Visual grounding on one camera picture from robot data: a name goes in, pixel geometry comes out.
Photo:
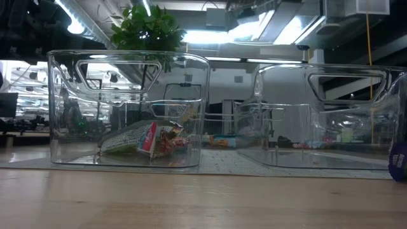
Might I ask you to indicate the purple granola bar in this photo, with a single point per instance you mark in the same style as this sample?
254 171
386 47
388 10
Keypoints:
399 162

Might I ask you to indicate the blue granola bar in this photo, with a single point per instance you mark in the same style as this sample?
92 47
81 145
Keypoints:
122 140

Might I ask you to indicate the red granola bar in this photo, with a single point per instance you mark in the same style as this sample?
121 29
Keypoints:
173 141

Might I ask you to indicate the grey woven mat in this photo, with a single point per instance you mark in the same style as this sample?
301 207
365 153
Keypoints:
222 163

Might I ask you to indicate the clear plastic bin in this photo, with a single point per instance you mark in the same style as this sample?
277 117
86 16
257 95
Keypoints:
79 152
219 114
286 159

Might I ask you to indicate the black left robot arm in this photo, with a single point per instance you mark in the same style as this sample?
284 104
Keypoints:
31 25

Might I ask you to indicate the black monitor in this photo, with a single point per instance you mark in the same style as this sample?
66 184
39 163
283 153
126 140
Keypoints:
8 105

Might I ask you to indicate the multicoloured granola bar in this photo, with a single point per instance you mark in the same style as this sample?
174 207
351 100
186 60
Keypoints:
147 140

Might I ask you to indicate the green potted plant black pot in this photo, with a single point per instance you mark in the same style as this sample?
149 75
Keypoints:
146 28

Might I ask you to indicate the person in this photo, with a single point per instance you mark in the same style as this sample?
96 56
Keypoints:
71 111

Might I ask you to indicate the silver and green granola bar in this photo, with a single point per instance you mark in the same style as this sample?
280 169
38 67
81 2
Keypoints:
222 141

